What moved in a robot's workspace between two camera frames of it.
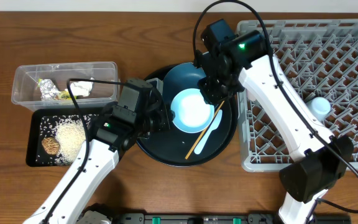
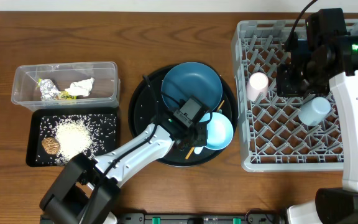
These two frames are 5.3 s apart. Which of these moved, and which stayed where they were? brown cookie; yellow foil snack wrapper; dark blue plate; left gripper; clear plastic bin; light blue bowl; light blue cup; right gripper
Moved: right gripper; light blue bowl; left gripper
Stayed: yellow foil snack wrapper; dark blue plate; brown cookie; light blue cup; clear plastic bin
